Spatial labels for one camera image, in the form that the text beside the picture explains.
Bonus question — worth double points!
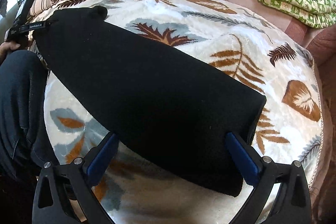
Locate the black pants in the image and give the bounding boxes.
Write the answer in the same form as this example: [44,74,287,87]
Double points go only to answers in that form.
[33,6,266,196]

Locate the person left hand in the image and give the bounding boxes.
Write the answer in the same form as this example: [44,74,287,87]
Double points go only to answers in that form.
[0,40,31,64]

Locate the leaf pattern plush blanket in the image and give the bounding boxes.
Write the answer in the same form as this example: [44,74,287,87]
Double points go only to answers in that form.
[34,0,326,223]

